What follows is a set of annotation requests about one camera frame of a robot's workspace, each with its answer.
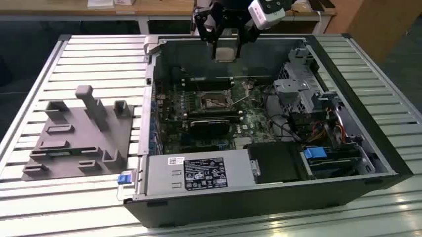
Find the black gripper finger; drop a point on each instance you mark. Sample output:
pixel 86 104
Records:
pixel 206 24
pixel 250 32

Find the silver CPU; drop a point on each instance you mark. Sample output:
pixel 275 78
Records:
pixel 227 55

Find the CPU socket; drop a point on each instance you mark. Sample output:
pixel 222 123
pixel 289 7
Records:
pixel 215 102

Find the white box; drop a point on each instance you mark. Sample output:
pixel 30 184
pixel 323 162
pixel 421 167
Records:
pixel 124 2
pixel 99 3

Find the metal drive cage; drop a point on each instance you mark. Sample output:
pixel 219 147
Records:
pixel 297 98

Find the black RAM stick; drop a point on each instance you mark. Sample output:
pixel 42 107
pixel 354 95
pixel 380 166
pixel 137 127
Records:
pixel 214 113

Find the green motherboard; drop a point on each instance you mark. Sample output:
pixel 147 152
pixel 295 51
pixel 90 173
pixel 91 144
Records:
pixel 257 121

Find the wooden cabinet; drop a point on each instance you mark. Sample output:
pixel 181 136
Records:
pixel 380 24

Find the black graphics card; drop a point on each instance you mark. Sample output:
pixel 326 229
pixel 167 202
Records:
pixel 211 129

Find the wooden desk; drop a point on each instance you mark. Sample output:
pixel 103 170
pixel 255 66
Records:
pixel 66 11

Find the silver chipset heatsink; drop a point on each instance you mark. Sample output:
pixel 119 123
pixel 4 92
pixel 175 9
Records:
pixel 241 142

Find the blue disk carrier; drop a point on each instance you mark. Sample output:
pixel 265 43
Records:
pixel 314 153

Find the grey parts rack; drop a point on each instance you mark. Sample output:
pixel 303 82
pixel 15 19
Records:
pixel 82 138

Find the silver power supply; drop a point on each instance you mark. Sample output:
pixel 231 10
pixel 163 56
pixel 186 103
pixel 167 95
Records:
pixel 158 177

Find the green RAM stick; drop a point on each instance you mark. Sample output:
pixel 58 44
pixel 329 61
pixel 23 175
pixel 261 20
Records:
pixel 82 151

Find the blue case latch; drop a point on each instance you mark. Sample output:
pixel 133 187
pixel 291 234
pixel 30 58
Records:
pixel 123 179

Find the black PC case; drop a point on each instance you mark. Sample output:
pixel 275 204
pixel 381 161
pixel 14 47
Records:
pixel 230 205

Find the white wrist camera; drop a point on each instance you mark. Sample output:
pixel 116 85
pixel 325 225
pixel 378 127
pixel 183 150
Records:
pixel 263 16

